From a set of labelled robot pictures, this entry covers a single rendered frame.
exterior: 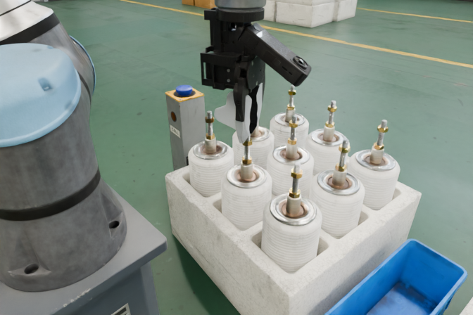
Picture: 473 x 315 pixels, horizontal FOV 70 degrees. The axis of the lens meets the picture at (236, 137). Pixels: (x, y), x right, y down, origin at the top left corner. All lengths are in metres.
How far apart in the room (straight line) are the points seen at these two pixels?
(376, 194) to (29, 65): 0.61
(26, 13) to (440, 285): 0.81
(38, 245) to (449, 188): 1.07
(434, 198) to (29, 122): 1.02
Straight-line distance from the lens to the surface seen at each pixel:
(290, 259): 0.58
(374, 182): 0.71
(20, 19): 0.48
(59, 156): 0.37
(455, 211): 1.11
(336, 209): 0.63
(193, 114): 0.83
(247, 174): 0.62
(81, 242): 0.42
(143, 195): 1.03
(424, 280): 0.82
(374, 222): 0.69
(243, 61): 0.51
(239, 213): 0.63
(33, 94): 0.35
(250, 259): 0.59
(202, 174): 0.70
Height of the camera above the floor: 0.62
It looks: 29 degrees down
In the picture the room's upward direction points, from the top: straight up
